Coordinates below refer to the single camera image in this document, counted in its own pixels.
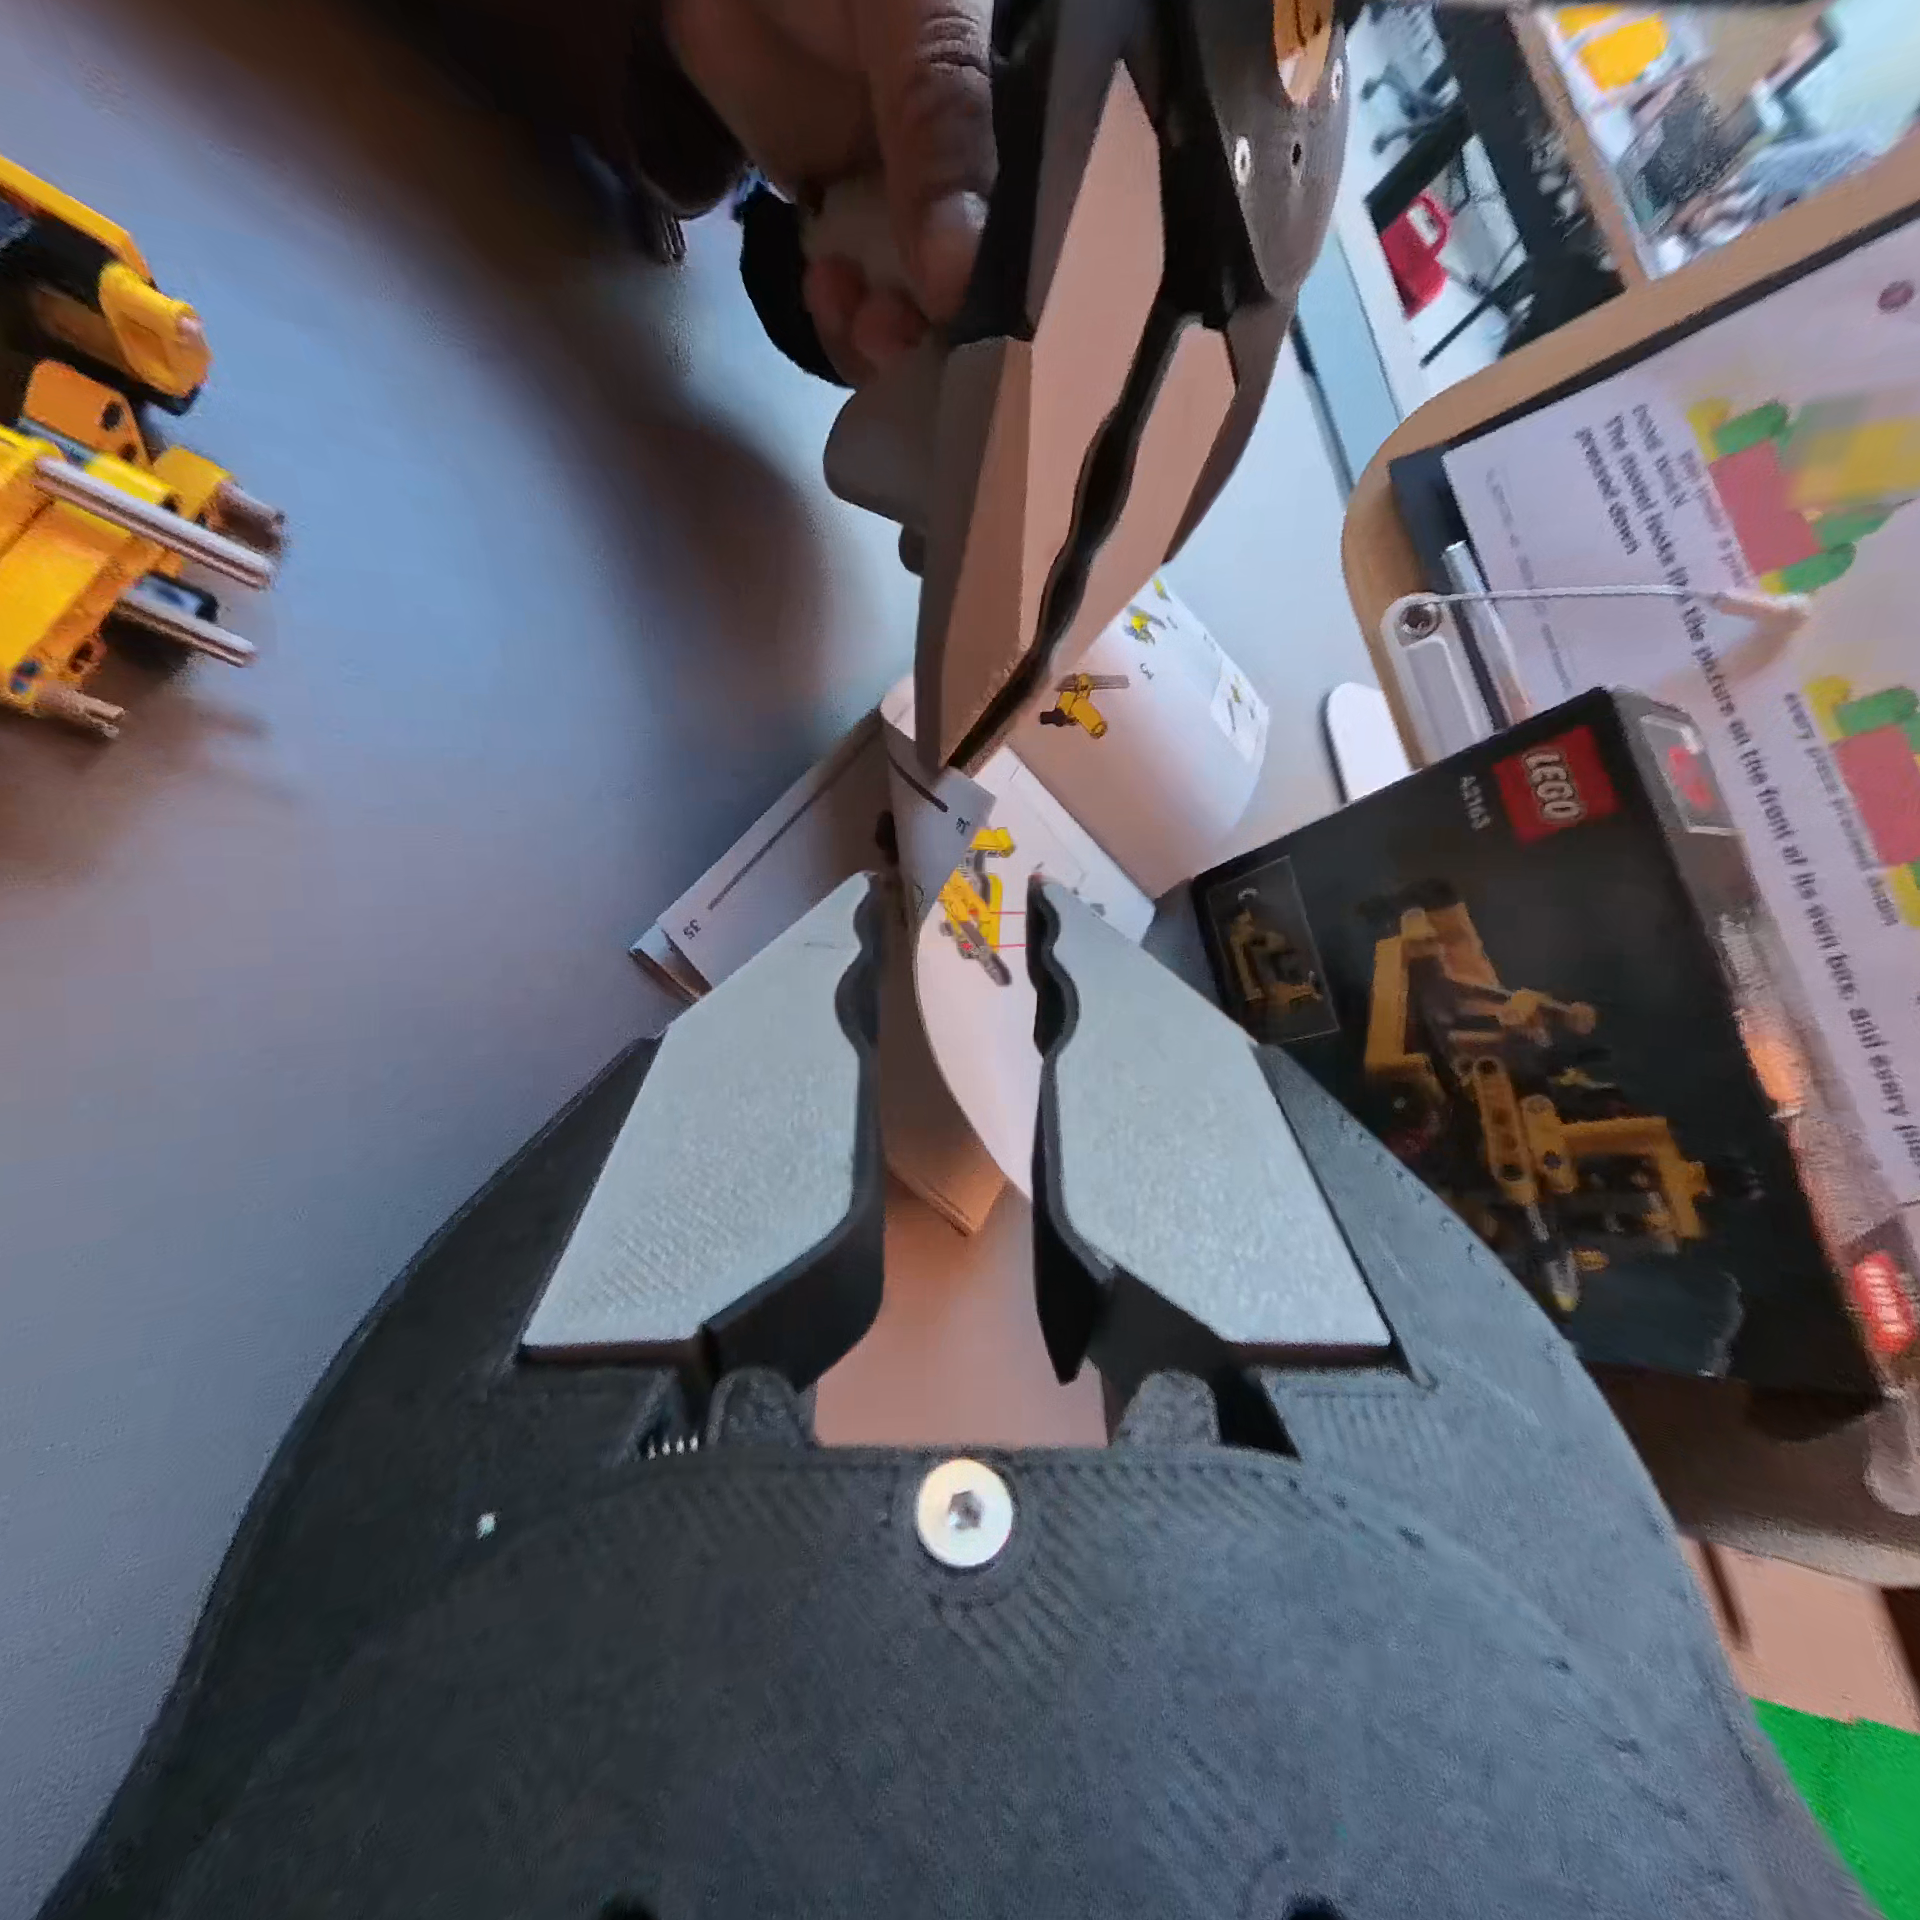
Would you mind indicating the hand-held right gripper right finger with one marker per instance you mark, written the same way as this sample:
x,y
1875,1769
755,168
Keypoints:
x,y
1200,1185

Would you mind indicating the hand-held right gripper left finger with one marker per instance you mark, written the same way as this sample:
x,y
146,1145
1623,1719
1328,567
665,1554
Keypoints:
x,y
714,1170

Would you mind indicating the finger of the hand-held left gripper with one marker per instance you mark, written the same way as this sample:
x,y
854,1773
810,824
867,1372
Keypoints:
x,y
1079,329
1200,434

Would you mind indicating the white lego instruction booklet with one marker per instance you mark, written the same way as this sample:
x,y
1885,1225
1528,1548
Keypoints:
x,y
975,1080

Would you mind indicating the black lego set box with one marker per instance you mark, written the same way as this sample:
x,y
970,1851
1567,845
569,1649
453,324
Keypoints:
x,y
1501,1050

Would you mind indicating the yellow lego vehicle model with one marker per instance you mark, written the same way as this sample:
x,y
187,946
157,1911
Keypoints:
x,y
75,523

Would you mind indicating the person's left hand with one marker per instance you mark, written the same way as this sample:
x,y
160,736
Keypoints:
x,y
886,119

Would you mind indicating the silver computer monitor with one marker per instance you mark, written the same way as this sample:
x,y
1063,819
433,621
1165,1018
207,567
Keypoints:
x,y
1350,375

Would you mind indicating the red chair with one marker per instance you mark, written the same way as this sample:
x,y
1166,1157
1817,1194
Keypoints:
x,y
1417,247

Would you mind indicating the round wooden side table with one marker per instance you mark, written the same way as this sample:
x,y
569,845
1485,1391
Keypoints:
x,y
1365,585

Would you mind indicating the black clipboard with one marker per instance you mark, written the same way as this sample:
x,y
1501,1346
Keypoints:
x,y
1425,511

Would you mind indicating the silver clipboard clip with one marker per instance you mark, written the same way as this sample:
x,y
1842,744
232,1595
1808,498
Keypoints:
x,y
1441,675

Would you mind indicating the white rounded stand foot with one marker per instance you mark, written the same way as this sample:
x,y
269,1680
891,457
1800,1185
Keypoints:
x,y
1363,744

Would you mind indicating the green plastic block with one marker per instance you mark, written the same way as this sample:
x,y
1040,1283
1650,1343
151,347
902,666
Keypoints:
x,y
1853,1800

